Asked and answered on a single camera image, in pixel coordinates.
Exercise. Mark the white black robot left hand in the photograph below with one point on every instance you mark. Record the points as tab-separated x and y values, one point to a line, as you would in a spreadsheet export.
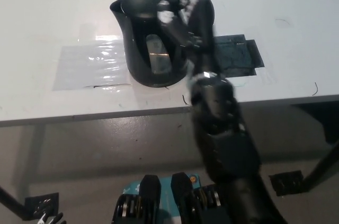
53	218

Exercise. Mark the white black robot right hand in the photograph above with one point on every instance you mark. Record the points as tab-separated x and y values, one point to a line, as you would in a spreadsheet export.
177	28

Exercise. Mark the black electric kettle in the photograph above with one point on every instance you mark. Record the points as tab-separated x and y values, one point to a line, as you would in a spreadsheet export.
132	49

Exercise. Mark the dark slanted table leg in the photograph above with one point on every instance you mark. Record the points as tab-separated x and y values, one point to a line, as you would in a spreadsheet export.
320	168
13	202

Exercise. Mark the black tape patch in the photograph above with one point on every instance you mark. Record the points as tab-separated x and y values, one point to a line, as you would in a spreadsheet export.
238	57

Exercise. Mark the clear plastic sheet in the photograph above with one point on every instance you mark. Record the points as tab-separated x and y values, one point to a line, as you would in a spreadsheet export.
79	67

